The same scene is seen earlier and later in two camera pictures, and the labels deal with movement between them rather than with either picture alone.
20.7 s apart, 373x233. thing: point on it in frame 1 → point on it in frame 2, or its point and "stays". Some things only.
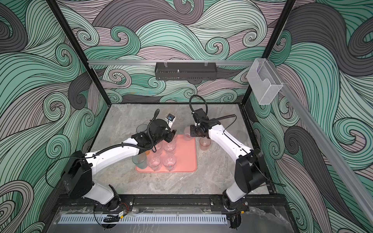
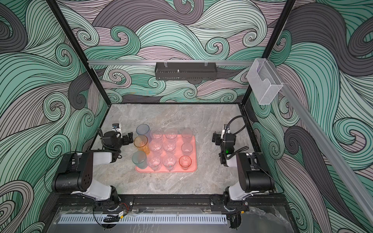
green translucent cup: (140, 160) stays
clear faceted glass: (159, 148) stays
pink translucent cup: (204, 142) → (185, 161)
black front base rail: (173, 201) stays
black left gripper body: (167, 137) → (123, 141)
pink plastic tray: (178, 156) stays
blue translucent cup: (141, 127) stays
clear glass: (154, 161) stays
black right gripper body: (195, 130) → (219, 141)
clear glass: (187, 134) stays
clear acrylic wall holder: (264, 82) stays
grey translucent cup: (242, 135) → (186, 148)
